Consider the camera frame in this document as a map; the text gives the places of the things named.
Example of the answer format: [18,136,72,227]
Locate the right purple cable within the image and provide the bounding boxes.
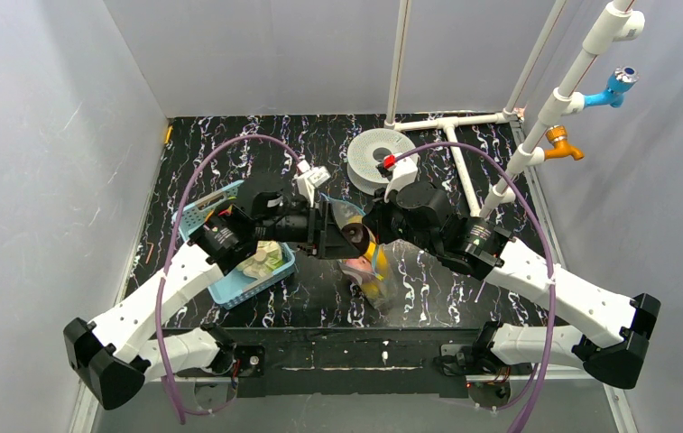
[394,141,558,433]

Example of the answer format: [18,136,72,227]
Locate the white perforated filament spool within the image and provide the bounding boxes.
[346,128,416,196]

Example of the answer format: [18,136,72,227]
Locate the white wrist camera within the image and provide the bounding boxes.
[294,159,330,207]
[376,153,418,203]

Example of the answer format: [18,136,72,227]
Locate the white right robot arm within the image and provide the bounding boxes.
[363,181,661,390]

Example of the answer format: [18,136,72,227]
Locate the blue plastic tap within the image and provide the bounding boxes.
[565,66,640,115]

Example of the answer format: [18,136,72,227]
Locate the clear zip top bag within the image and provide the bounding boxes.
[319,194,402,312]

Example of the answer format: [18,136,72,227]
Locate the white PVC pipe frame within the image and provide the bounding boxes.
[383,0,646,229]

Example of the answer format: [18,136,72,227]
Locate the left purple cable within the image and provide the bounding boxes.
[154,134,312,426]

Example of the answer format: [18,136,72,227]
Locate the green white toy cabbage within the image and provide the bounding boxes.
[236,241,285,279]

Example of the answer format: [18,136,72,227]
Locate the purple cable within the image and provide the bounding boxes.
[154,134,312,426]
[394,141,558,433]

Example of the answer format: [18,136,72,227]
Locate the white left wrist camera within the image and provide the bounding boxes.
[294,159,330,207]

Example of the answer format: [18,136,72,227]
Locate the light blue plastic basket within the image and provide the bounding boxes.
[179,180,296,309]

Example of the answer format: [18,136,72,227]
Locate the orange plastic tap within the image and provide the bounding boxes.
[528,124,585,166]

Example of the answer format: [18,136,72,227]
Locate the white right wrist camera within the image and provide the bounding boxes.
[376,153,418,203]

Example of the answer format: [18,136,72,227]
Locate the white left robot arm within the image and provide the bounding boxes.
[63,194,370,410]

